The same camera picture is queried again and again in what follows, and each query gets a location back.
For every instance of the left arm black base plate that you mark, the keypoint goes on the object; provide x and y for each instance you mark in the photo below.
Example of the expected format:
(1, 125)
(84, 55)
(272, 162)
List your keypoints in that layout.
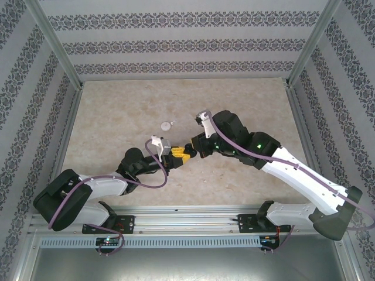
(129, 222)

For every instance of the aluminium mounting rail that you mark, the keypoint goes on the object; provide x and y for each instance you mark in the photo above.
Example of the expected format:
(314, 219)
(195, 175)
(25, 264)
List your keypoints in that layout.
(187, 219)

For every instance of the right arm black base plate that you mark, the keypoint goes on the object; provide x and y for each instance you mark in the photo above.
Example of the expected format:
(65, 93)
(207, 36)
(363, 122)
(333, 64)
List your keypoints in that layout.
(244, 224)

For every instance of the aluminium table side rail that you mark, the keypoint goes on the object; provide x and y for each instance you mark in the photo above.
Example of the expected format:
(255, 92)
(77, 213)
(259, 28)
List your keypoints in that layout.
(69, 126)
(302, 126)

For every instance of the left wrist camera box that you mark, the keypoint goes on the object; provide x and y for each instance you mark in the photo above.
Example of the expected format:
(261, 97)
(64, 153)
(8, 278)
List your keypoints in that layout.
(165, 146)

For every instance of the left controller circuit board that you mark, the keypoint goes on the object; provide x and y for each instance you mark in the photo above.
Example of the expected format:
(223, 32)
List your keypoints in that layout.
(108, 240)

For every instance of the grey metal sheet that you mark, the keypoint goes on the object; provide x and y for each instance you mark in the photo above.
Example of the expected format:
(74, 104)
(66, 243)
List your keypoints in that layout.
(187, 263)

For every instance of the right controller circuit board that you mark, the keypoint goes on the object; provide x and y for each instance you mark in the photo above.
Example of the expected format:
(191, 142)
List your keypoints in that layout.
(268, 240)

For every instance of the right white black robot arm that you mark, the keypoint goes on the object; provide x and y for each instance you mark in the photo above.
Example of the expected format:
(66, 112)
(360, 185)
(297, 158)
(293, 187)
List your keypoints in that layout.
(293, 172)

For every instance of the controller circuit board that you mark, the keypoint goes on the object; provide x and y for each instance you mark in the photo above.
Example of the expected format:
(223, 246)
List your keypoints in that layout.
(268, 240)
(108, 240)

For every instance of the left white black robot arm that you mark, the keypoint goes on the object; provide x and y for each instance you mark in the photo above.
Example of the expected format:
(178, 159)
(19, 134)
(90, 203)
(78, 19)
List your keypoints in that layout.
(102, 187)

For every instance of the aluminium frame post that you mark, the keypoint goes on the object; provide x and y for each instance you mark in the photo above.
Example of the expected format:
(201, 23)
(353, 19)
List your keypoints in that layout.
(313, 44)
(55, 44)

